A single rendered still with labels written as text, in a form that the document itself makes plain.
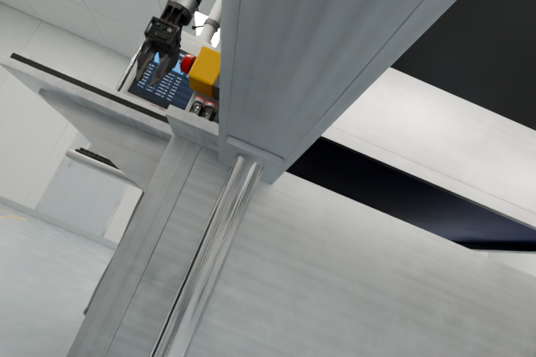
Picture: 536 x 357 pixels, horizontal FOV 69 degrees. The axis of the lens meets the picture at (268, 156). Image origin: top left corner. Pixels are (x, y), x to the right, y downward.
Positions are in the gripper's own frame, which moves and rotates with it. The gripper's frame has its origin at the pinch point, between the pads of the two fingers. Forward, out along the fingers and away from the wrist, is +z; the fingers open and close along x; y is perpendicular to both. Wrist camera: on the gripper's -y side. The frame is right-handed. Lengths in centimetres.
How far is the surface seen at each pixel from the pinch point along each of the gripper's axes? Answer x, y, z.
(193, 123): 20.9, 29.8, 13.3
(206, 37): -14, -90, -63
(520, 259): 473, -469, -116
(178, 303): 31, 38, 40
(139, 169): 10.0, 6.4, 22.3
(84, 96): -4.7, 15.0, 13.3
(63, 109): -11.5, 6.5, 16.3
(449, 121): 72, 16, -14
